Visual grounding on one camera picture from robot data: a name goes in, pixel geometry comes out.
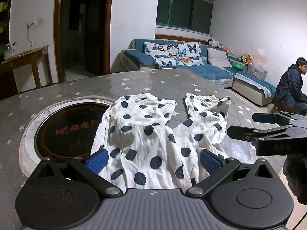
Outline green framed window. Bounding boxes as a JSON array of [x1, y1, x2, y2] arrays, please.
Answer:
[[156, 0, 214, 34]]

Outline grey star tablecloth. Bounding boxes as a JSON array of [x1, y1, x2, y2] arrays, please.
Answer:
[[0, 67, 292, 197]]

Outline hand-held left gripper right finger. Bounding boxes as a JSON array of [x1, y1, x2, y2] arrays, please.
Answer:
[[186, 149, 279, 197]]

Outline black white plush toy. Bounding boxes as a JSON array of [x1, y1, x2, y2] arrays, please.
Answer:
[[208, 38, 222, 49]]

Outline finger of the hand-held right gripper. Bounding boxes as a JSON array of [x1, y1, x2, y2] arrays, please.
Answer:
[[252, 112, 307, 126], [227, 125, 292, 142]]

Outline brown wooden door frame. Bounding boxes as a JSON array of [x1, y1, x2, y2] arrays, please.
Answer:
[[53, 0, 114, 83]]

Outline blue sofa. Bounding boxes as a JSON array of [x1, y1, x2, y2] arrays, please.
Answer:
[[120, 39, 276, 106]]

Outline white navy polka dot pants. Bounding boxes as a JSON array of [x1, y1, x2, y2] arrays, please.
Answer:
[[91, 92, 232, 193]]

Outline glass pitcher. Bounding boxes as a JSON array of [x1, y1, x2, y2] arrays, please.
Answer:
[[3, 43, 13, 59]]

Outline grey pillow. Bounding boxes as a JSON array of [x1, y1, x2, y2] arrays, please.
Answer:
[[207, 47, 232, 68]]

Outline black round hotpot burner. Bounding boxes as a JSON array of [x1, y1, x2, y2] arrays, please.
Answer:
[[34, 102, 111, 164]]

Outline person's right hand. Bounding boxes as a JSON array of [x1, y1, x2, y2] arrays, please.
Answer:
[[282, 156, 307, 205]]

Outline wooden stool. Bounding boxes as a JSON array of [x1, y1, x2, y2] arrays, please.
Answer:
[[271, 103, 299, 114]]

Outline butterfly print pillow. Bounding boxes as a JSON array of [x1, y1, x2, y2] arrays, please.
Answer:
[[177, 42, 204, 66], [143, 42, 184, 67]]

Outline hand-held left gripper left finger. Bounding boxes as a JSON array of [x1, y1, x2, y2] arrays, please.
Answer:
[[29, 149, 124, 196]]

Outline wooden side table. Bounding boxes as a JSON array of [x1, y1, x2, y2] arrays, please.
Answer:
[[0, 45, 53, 94]]

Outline clear storage box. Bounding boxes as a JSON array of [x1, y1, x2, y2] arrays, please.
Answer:
[[247, 62, 268, 80]]

